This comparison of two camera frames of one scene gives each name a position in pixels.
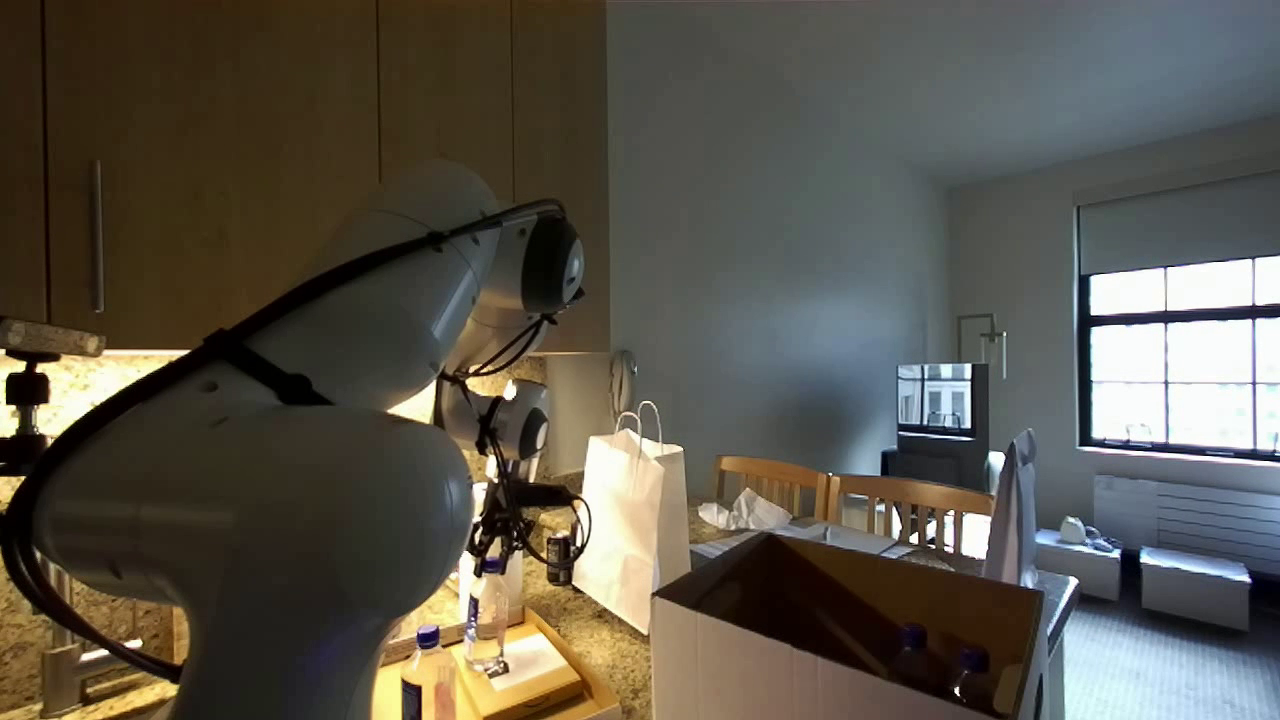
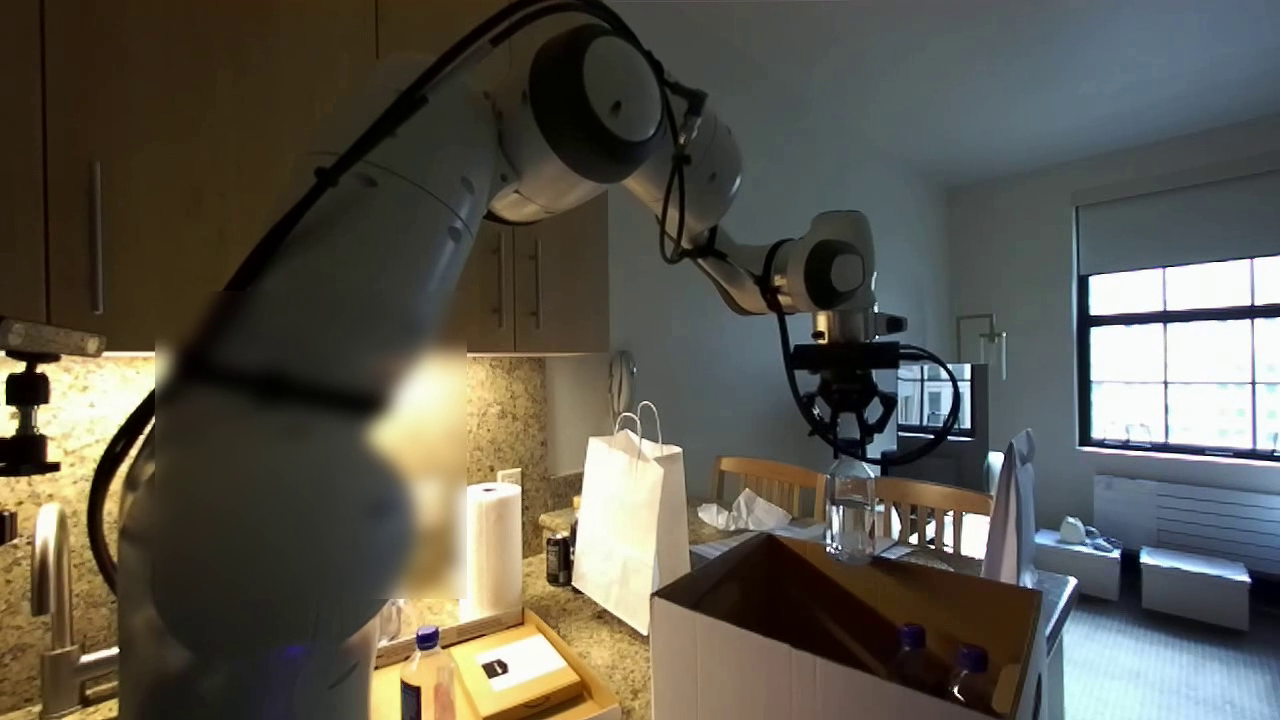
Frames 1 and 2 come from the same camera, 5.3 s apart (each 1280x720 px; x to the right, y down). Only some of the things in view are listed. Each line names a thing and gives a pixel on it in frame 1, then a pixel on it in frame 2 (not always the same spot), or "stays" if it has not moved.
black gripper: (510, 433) to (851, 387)
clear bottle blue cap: (974, 685) stays
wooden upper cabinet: (174, 160) stays
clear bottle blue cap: (488, 609) to (854, 508)
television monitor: (941, 407) stays
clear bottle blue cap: (913, 656) stays
